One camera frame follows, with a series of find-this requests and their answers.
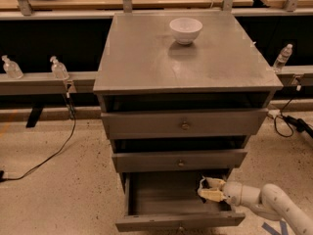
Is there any white ceramic bowl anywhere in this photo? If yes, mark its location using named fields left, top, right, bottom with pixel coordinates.
left=169, top=18, right=202, bottom=45

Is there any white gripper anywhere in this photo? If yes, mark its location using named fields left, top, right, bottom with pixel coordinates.
left=198, top=177, right=243, bottom=206

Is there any black cable right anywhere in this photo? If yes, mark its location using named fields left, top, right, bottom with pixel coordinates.
left=273, top=85, right=313, bottom=139

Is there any black floor cable left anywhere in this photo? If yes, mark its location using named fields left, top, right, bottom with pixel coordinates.
left=0, top=85, right=77, bottom=183

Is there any clear water bottle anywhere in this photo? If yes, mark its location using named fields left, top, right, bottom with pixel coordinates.
left=273, top=44, right=292, bottom=73

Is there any grey shelf rail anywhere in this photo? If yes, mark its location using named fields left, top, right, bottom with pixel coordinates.
left=0, top=71, right=97, bottom=96

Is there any grey top drawer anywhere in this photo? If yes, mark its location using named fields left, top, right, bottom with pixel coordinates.
left=101, top=109, right=267, bottom=139

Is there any grey open bottom drawer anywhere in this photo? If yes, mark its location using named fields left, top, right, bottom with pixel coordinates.
left=115, top=169, right=245, bottom=232

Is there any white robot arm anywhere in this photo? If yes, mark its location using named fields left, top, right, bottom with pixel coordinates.
left=197, top=177, right=313, bottom=235

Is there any grey drawer cabinet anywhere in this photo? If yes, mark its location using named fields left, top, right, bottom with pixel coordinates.
left=92, top=11, right=284, bottom=194

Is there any clear pump bottle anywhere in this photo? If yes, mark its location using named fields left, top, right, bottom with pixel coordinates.
left=50, top=56, right=69, bottom=80
left=2, top=55, right=23, bottom=79

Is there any grey middle drawer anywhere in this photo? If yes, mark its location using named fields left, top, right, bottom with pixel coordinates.
left=112, top=149, right=246, bottom=172

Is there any clear pump bottle far left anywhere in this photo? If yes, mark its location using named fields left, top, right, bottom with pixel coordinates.
left=2, top=55, right=23, bottom=79

